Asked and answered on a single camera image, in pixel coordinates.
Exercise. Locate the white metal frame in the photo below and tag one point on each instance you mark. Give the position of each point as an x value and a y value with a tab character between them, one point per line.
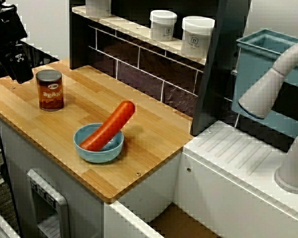
0	225

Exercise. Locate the white sink unit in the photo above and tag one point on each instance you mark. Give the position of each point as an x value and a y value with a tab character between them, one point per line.
238	148

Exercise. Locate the brass side panel screw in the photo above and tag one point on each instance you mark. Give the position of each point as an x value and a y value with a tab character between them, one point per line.
188	169

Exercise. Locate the white kitchen cabinet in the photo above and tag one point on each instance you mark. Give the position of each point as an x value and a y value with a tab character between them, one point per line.
15	153

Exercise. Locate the light blue bowl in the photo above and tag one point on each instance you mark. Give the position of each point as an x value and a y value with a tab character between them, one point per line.
99	156

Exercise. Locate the dark tiled backsplash panel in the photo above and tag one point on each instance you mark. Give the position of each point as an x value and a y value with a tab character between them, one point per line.
151	81

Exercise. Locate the grey toy faucet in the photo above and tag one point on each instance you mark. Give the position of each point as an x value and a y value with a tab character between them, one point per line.
295	161

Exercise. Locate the brown beans can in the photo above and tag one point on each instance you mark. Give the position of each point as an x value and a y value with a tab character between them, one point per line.
51	94

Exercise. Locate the dark grey upright post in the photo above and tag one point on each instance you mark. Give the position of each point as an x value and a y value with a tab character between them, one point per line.
213	86

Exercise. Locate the white lidded plastic jar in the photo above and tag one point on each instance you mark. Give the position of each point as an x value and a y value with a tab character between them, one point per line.
196	37
163	24
98	7

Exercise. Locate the cream kitchen shelf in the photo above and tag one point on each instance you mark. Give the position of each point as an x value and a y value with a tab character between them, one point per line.
131	26

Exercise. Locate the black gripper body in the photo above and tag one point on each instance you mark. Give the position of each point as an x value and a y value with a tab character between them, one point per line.
8	27

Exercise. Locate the red toy sausage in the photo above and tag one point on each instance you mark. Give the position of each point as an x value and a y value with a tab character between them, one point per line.
109	124

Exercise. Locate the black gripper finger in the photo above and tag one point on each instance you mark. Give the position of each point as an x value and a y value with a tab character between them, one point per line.
21	67
5	62

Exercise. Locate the grey dispenser door panel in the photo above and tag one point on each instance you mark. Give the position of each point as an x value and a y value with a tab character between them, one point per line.
62	210

